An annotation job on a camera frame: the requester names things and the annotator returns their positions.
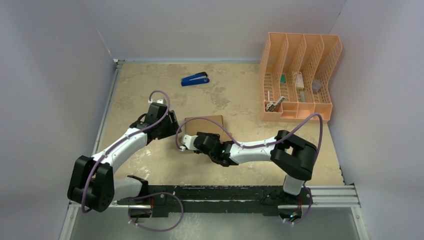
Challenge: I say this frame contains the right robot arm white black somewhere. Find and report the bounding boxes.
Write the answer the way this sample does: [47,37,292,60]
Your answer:
[182,130,319,204]

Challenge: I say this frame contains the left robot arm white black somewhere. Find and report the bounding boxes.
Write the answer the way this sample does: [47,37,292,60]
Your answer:
[67,102,179,213]

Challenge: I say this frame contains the blue black stapler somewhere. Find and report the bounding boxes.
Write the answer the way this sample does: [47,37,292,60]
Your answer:
[180,72,210,87]

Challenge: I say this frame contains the black white patterned clip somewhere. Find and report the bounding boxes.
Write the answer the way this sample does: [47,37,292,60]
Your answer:
[265,96,286,112]

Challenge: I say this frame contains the green item in organizer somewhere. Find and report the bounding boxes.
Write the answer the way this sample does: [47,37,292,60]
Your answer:
[280,74,286,83]

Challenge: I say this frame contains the white bottle in organizer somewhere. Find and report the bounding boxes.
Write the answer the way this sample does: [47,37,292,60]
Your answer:
[295,71,305,91]

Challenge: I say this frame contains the orange plastic file organizer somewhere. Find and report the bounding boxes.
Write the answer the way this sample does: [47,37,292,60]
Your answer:
[259,32,343,123]

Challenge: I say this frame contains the grey round item in organizer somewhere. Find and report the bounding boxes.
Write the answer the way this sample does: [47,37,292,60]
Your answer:
[311,79,323,94]

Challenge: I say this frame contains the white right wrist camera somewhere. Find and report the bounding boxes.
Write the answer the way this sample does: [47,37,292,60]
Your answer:
[179,134,198,152]

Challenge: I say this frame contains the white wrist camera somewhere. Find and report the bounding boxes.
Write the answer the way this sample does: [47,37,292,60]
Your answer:
[179,134,198,152]
[148,98,167,105]

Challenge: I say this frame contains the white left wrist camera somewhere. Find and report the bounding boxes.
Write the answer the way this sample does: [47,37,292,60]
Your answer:
[148,98,167,105]

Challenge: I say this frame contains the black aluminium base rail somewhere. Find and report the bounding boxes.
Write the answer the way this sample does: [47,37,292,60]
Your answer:
[67,184,361,220]

